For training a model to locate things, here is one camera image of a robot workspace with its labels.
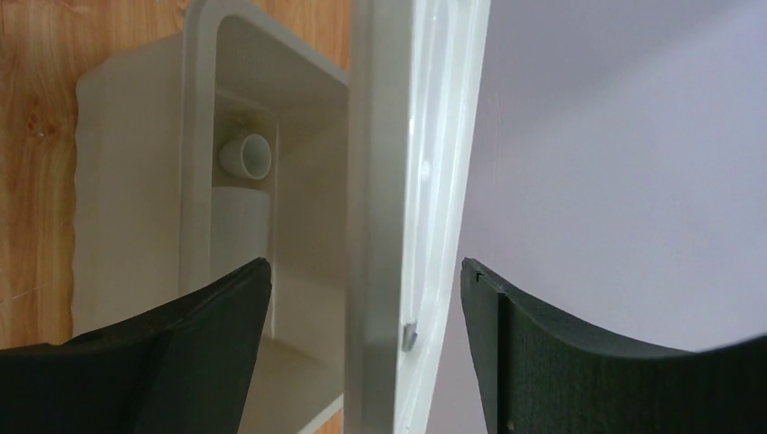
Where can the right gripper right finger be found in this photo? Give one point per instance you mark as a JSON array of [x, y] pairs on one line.
[[542, 370]]

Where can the beige plastic bin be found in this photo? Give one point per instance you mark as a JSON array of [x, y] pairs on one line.
[[156, 217]]

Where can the small white cup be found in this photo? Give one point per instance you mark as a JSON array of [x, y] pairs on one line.
[[247, 157]]

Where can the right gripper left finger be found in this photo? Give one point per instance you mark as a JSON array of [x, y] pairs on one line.
[[183, 367]]

